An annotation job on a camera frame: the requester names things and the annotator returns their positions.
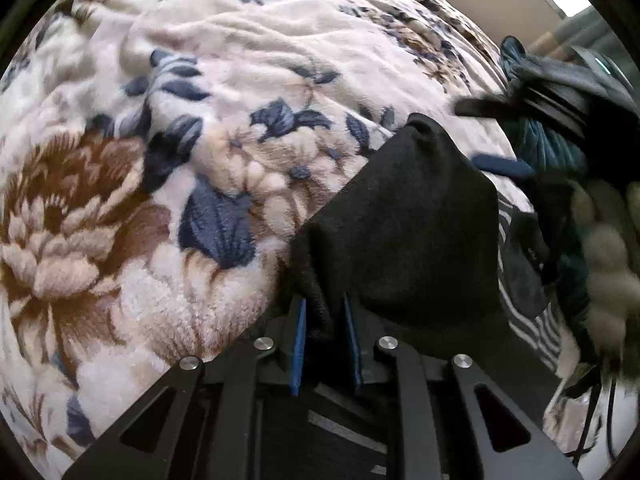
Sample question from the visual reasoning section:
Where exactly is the grey green curtain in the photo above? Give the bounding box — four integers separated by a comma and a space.
527, 7, 621, 63

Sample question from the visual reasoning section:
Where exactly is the black cable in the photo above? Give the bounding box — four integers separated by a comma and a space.
567, 355, 621, 463

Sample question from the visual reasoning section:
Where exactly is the black knit garment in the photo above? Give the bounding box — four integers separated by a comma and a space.
289, 112, 561, 411

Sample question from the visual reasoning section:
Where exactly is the teal plush blanket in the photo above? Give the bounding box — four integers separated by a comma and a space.
499, 35, 596, 361

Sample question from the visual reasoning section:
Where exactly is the person's right hand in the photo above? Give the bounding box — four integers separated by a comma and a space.
569, 179, 635, 358

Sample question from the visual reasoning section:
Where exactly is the floral fleece blanket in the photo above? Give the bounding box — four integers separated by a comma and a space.
0, 0, 536, 476

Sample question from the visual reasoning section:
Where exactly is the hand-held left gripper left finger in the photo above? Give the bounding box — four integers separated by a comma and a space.
62, 295, 308, 480

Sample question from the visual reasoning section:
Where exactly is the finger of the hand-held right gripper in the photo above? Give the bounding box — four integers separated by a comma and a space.
454, 95, 518, 119
471, 153, 537, 180

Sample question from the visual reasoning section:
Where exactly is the dark grey cloth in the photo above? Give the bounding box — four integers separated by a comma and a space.
502, 209, 558, 318

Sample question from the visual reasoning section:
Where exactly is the striped cloth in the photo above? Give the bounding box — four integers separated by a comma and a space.
496, 195, 571, 378

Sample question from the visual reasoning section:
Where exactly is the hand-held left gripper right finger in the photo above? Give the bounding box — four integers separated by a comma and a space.
342, 294, 583, 480

